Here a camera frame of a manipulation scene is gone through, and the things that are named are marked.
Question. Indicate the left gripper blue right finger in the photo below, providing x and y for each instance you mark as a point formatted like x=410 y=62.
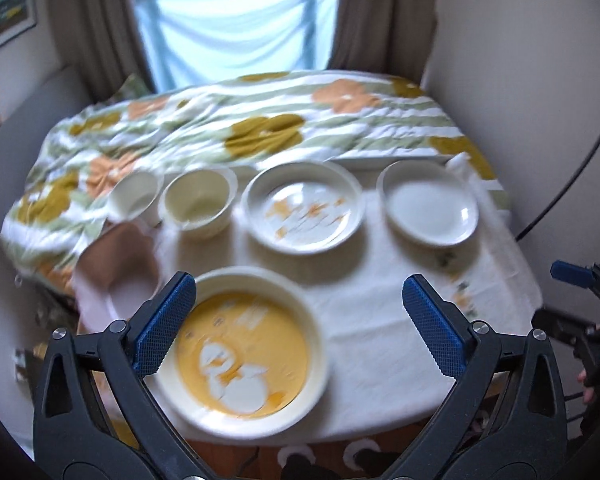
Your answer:
x=443 y=328

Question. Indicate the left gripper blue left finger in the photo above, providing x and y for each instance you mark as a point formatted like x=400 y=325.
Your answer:
x=156 y=323

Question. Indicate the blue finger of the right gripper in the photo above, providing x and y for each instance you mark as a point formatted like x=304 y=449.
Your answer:
x=569 y=273

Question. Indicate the pink handled baking dish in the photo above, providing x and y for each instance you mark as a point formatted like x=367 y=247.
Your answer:
x=114 y=276

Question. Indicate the yellow duck plate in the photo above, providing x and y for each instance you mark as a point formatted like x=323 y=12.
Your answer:
x=250 y=359

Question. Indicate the plain white plate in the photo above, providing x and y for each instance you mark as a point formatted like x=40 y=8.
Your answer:
x=427 y=204

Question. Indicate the cream round bowl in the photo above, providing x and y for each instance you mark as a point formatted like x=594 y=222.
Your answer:
x=198 y=204

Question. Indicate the white ribbed bowl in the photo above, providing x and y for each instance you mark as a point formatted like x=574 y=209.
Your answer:
x=136 y=197

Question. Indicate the white duck cap plate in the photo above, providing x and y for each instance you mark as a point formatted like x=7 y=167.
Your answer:
x=303 y=208

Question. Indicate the person's right hand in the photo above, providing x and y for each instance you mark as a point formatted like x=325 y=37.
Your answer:
x=588 y=393

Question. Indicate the white floral tablecloth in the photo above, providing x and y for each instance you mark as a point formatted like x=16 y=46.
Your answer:
x=382 y=375

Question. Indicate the floral green striped duvet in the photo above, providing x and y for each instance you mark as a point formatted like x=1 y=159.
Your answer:
x=254 y=120

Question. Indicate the grey padded headboard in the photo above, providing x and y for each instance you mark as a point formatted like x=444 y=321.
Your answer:
x=23 y=133

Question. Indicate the green striped pillow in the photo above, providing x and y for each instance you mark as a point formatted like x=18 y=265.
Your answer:
x=133 y=88

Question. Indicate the light blue window cloth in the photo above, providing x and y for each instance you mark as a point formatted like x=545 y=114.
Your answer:
x=198 y=42

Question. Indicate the right brown curtain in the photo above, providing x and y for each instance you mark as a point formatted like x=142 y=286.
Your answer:
x=391 y=37

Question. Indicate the brown curtain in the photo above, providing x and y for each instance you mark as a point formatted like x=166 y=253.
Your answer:
x=391 y=37
x=101 y=40

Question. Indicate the left brown curtain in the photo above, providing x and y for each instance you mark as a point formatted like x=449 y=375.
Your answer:
x=101 y=40

